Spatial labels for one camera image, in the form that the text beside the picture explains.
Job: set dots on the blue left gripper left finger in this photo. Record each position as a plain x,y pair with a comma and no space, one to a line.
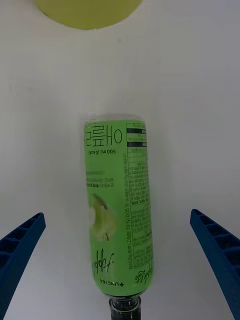
22,252

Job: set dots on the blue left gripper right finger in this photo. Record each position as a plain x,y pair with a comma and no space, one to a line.
220,260

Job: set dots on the green label plastic bottle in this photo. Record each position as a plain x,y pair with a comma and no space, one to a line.
117,200

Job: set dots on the yellow-green plastic bin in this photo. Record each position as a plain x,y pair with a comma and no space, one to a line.
87,12

